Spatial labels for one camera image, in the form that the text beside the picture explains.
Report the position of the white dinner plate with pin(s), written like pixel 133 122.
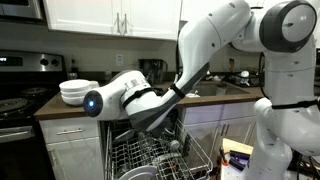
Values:
pixel 140 173

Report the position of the white round item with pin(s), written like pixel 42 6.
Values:
pixel 245 74

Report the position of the white dish in sink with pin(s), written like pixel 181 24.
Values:
pixel 193 95

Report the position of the steel kitchen sink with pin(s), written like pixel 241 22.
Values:
pixel 226 90

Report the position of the black steel stove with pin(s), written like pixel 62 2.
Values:
pixel 20 110

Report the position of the wooden board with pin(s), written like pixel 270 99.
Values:
pixel 235 145

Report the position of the orange and black tool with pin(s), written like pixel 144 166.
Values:
pixel 223 158

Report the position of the white base cabinet door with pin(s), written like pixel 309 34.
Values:
pixel 80 160

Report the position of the purple and black tool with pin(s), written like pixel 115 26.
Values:
pixel 240 155

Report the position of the white wall outlet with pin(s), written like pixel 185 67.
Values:
pixel 119 60

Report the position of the white cabinet drawer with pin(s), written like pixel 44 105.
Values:
pixel 70 128

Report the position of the white two-door wall cabinet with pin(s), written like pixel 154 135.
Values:
pixel 80 16

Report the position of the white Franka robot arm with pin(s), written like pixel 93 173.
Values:
pixel 286 110

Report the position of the stainless steel microwave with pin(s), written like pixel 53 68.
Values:
pixel 20 8

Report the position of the small white cup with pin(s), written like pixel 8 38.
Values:
pixel 174 145

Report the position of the black countertop dish drainer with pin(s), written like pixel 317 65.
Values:
pixel 243 80

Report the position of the small drinking glass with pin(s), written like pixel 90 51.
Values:
pixel 71 76

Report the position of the dark glass bottle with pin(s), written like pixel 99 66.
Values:
pixel 73 68

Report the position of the white sink base cabinet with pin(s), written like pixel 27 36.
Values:
pixel 213 116

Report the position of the white mug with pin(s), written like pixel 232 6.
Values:
pixel 94 84

